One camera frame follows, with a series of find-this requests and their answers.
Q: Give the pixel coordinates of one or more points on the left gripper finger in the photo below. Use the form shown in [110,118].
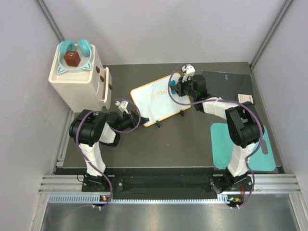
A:
[143,120]
[133,117]

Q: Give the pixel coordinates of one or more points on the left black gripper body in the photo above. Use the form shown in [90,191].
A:
[125,122]

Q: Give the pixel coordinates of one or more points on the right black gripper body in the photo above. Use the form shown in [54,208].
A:
[185,89]

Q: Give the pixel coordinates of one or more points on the yellow-framed whiteboard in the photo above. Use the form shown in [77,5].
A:
[154,102]

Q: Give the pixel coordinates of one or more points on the blue bone-shaped eraser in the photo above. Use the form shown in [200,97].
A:
[173,87]

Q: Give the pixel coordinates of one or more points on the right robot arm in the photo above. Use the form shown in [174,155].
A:
[245,128]

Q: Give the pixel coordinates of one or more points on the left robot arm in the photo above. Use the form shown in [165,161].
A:
[89,130]

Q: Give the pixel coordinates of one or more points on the black notebook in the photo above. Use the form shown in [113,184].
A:
[228,85]

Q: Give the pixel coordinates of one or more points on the cream drawer cabinet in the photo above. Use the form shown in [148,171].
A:
[90,90]

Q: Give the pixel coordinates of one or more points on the small white card box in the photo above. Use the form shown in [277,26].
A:
[242,98]

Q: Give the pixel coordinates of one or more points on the teal cutting mat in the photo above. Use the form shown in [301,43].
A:
[222,147]

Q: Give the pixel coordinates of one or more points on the brown cube toy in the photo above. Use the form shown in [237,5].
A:
[72,58]

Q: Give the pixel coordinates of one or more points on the teal cat-ear headphones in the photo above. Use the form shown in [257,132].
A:
[84,50]

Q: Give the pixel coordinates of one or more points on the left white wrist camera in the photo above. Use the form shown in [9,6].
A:
[122,106]

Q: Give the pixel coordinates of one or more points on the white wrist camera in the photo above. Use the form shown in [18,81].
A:
[188,70]
[122,106]

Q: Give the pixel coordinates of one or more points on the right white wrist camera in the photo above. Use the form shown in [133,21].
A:
[188,70]

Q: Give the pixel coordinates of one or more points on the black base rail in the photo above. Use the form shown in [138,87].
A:
[167,183]

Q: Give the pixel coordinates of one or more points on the grey cable duct strip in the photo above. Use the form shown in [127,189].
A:
[101,199]

